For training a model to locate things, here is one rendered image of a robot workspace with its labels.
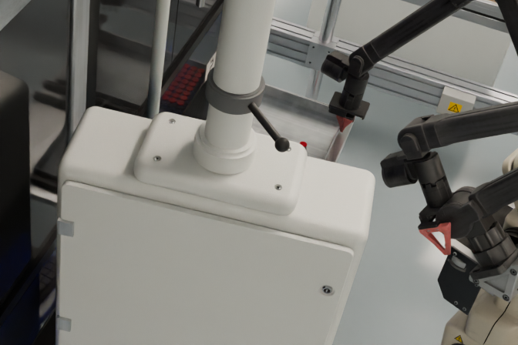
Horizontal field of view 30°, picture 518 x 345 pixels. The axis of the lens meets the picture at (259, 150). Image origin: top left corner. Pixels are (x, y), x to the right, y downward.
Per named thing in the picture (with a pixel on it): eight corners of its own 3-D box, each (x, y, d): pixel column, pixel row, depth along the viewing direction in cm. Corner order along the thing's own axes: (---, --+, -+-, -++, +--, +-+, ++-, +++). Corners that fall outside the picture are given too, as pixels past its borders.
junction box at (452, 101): (435, 112, 353) (442, 93, 347) (438, 104, 356) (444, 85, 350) (467, 122, 351) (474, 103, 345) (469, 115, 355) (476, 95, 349)
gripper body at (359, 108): (334, 95, 267) (339, 75, 262) (368, 108, 265) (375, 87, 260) (327, 109, 262) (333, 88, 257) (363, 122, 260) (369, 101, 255)
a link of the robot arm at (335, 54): (363, 61, 247) (379, 50, 254) (326, 40, 251) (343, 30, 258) (350, 98, 255) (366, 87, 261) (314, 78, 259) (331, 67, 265)
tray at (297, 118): (198, 135, 260) (200, 125, 258) (232, 82, 279) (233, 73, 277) (317, 177, 255) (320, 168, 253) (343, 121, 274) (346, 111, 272)
